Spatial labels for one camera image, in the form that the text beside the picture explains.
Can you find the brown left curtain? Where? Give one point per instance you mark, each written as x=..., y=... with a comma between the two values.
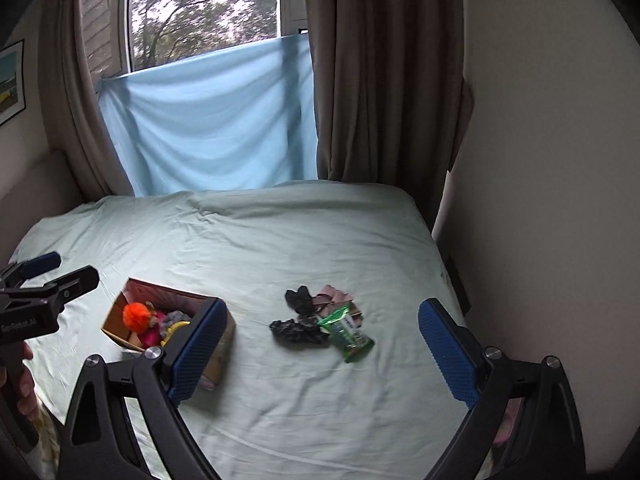
x=70, y=111

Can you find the green wet wipes pack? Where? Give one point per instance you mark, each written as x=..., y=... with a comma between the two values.
x=346, y=334

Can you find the pink hair bow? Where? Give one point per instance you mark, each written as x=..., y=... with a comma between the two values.
x=329, y=299

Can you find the brown curtain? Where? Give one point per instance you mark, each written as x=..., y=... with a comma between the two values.
x=70, y=111
x=388, y=92

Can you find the framed wall picture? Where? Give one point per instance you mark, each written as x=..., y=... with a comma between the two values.
x=12, y=91

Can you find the light blue hanging sheet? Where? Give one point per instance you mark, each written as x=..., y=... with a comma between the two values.
x=232, y=119

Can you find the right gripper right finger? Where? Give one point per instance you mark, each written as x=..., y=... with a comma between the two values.
x=522, y=420

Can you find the person left hand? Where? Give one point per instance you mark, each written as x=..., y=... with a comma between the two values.
x=27, y=404

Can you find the orange fluffy pompom toy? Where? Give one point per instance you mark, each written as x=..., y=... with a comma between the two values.
x=139, y=318

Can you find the grey fuzzy rolled sock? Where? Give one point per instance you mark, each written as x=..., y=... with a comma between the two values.
x=170, y=319

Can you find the brown right curtain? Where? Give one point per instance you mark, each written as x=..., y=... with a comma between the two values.
x=388, y=92

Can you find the pink pouch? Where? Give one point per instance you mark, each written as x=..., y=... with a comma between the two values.
x=151, y=337

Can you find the black patterned scrunchie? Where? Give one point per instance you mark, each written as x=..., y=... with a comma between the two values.
x=304, y=330

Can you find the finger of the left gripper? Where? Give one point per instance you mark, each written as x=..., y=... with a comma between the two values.
x=68, y=287
x=20, y=272

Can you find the pale green bed sheet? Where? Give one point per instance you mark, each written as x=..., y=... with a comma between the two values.
x=280, y=412

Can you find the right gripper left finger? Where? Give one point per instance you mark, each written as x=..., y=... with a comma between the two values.
x=98, y=441

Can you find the yellow framed round mirror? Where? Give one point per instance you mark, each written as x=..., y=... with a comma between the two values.
x=170, y=330

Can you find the white window frame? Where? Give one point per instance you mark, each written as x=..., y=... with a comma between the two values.
x=123, y=36

